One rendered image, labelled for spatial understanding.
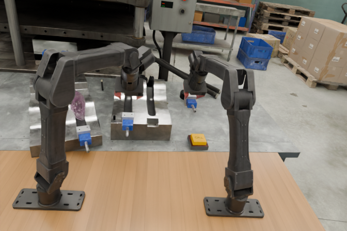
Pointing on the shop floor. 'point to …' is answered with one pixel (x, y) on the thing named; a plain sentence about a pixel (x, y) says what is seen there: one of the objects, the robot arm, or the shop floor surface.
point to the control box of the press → (172, 8)
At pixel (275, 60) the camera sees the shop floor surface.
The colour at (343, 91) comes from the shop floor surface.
